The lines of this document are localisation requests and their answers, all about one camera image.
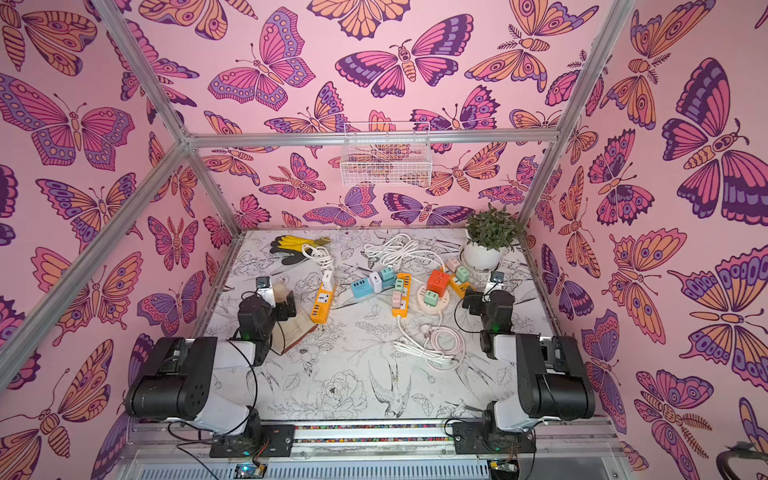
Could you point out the white charger plug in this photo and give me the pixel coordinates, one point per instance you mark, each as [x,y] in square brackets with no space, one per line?
[328,280]

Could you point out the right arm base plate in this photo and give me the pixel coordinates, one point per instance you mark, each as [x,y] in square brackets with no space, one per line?
[474,437]

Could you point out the round beige power strip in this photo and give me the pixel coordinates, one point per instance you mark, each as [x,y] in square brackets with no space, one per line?
[435,311]

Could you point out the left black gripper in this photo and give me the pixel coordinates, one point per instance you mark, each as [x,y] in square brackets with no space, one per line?
[284,303]

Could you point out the green charger on round strip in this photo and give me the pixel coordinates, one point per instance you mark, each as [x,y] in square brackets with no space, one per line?
[431,298]

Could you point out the potted green plant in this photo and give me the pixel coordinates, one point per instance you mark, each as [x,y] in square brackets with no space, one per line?
[490,234]

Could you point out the white usb charger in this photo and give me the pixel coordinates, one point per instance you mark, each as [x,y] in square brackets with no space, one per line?
[376,282]

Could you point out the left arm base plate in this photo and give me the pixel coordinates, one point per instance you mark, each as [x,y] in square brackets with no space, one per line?
[267,440]

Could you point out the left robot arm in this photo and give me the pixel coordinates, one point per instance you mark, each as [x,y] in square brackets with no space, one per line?
[208,382]

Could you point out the yellow black work glove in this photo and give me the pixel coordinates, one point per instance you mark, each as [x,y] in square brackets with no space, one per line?
[290,248]

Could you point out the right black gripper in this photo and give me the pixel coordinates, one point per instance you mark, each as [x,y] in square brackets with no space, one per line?
[474,302]

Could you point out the white wire basket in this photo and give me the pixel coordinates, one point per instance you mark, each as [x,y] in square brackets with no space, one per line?
[379,155]

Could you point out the blue power strip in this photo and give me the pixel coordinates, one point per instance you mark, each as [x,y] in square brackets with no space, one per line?
[362,288]

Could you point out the yellow power strip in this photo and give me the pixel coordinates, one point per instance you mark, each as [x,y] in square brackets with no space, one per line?
[403,309]
[459,276]
[321,308]

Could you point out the teal usb charger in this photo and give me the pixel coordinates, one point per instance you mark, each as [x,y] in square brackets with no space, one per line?
[388,277]

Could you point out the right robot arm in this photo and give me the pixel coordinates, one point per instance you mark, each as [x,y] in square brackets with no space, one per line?
[552,379]

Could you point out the orange cube socket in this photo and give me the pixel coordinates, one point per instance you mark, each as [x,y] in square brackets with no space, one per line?
[438,282]

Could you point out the aluminium frame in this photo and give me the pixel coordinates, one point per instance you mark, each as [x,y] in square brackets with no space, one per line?
[43,317]

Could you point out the beige cotton glove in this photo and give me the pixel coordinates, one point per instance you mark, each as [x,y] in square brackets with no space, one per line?
[287,334]

